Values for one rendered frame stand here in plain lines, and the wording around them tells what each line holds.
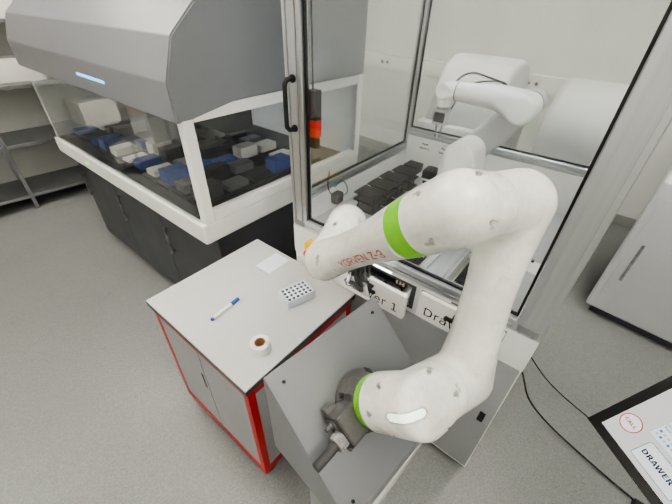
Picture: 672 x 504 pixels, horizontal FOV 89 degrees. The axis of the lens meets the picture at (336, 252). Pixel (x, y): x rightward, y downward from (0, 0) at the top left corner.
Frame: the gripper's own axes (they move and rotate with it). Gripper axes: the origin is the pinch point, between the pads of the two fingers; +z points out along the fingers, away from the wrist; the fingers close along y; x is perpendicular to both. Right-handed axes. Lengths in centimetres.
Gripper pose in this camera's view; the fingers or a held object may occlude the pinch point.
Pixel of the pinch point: (363, 288)
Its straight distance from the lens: 122.3
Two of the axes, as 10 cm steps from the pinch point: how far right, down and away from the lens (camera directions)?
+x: 7.8, 3.9, -4.9
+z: 1.9, 6.0, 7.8
